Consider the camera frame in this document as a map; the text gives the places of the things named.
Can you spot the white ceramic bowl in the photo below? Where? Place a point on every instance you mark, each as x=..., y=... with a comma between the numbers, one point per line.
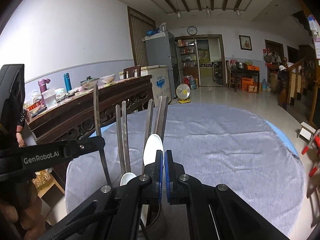
x=108, y=79

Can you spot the red white folding stool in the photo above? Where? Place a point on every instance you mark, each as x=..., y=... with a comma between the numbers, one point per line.
x=312, y=150

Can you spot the blue thermos bottle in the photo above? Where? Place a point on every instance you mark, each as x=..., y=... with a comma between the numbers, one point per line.
x=67, y=82

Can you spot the round wall clock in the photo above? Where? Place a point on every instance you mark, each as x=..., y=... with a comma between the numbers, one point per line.
x=192, y=30

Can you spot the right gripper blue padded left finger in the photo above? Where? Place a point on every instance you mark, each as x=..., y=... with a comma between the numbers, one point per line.
x=153, y=192

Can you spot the framed wall picture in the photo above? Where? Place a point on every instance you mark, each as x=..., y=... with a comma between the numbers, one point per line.
x=245, y=42

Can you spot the person's left hand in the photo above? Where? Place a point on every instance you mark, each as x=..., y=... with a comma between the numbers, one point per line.
x=21, y=209

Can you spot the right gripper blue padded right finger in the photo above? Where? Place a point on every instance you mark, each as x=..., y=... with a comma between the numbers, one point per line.
x=175, y=192

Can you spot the white chest freezer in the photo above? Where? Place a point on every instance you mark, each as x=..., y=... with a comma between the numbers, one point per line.
x=159, y=80

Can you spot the grey table cloth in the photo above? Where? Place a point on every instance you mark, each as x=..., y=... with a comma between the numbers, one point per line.
x=217, y=145

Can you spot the round electric heater fan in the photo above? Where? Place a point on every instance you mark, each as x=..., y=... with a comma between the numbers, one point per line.
x=183, y=93

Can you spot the carved dark wooden sideboard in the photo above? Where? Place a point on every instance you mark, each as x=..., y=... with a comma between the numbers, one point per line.
x=74, y=118

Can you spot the grey refrigerator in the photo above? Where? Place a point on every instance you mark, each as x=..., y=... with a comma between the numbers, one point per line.
x=161, y=50

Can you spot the black utensil holder cup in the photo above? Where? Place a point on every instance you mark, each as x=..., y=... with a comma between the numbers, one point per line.
x=154, y=221

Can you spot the purple water bottle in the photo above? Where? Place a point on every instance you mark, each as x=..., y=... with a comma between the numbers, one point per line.
x=43, y=86

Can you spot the clear plastic container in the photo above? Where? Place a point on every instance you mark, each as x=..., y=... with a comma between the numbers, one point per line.
x=49, y=97

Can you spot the pot with glass lid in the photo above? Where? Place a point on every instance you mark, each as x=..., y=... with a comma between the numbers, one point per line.
x=89, y=82

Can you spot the dark wooden dining table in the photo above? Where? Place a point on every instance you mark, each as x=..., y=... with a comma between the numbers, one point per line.
x=247, y=79

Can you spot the white plastic spoon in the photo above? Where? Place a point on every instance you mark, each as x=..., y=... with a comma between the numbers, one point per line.
x=153, y=144
x=126, y=178

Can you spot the wooden stair railing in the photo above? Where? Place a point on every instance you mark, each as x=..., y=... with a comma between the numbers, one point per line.
x=295, y=78

